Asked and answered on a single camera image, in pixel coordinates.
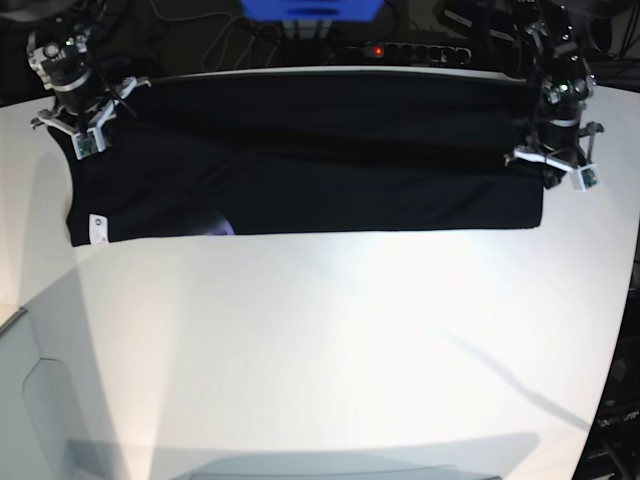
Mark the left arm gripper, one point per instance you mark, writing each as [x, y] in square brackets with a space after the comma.
[558, 144]

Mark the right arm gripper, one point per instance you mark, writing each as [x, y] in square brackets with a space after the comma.
[85, 100]

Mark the black T-shirt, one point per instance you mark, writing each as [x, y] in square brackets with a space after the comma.
[308, 153]

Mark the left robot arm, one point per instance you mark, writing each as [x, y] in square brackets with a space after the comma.
[553, 66]

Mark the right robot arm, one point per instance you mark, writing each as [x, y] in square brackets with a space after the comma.
[64, 47]

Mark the black power strip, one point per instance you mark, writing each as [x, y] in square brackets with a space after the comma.
[411, 53]

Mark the blue box overhead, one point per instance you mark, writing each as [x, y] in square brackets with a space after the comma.
[340, 10]

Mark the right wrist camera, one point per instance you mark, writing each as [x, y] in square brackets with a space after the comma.
[88, 143]

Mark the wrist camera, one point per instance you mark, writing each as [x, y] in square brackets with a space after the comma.
[88, 143]
[585, 178]

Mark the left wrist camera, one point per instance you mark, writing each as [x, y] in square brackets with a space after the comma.
[585, 178]

